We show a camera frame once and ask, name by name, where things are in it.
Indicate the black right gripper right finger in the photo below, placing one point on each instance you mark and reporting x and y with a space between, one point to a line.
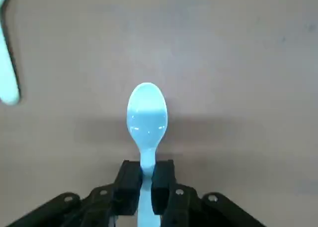
166 187

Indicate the green plastic spoon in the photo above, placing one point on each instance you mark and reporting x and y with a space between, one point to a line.
10 93

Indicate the blue plastic spoon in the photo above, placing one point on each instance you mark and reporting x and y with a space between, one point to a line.
146 112

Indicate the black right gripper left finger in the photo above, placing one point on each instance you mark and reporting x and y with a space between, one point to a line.
124 187

